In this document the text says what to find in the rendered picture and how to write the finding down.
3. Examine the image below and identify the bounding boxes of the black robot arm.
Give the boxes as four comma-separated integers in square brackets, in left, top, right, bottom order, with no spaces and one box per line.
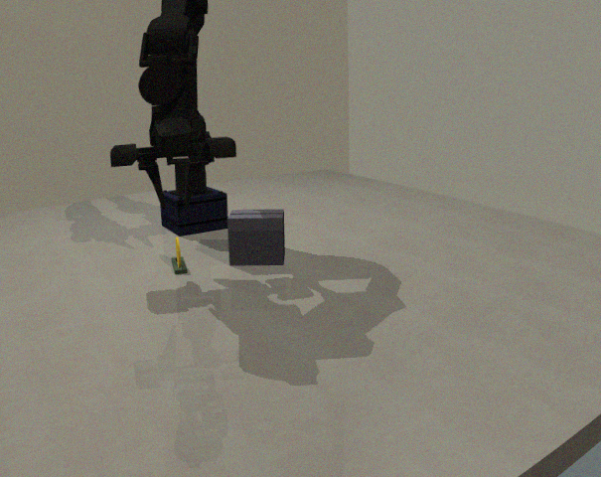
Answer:
[138,0,211,198]

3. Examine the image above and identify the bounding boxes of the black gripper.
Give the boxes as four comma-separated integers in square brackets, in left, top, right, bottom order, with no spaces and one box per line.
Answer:
[110,103,236,210]

